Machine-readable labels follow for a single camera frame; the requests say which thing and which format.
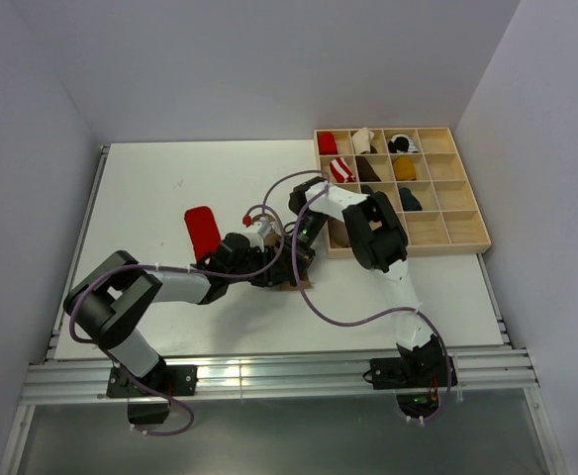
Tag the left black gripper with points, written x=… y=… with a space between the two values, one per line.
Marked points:
x=273 y=277

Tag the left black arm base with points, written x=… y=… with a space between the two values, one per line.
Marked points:
x=149 y=397

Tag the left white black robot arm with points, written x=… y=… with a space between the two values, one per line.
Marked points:
x=107 y=306

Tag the rolled taupe sock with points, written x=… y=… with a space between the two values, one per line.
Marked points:
x=338 y=234

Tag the rolled black white sock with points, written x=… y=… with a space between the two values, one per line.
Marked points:
x=402 y=143

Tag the aluminium frame rail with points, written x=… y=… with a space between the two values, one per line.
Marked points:
x=289 y=375

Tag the rolled dark brown sock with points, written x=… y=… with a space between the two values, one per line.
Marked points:
x=365 y=171

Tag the rolled red white striped sock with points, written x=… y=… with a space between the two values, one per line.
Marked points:
x=341 y=171

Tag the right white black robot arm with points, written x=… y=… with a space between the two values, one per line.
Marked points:
x=378 y=243

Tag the wooden compartment tray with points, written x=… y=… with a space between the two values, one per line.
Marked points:
x=450 y=221

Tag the rolled mustard yellow sock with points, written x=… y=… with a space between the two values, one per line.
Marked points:
x=404 y=169

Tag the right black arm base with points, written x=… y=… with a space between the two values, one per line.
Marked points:
x=416 y=380

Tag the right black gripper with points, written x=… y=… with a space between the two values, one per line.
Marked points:
x=303 y=256

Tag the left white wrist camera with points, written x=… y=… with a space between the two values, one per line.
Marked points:
x=259 y=229

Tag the rolled cream sock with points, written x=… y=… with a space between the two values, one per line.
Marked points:
x=362 y=141

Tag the rolled dark teal sock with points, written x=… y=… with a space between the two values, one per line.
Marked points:
x=409 y=202

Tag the red patterned sock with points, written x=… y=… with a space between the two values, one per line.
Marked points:
x=203 y=231

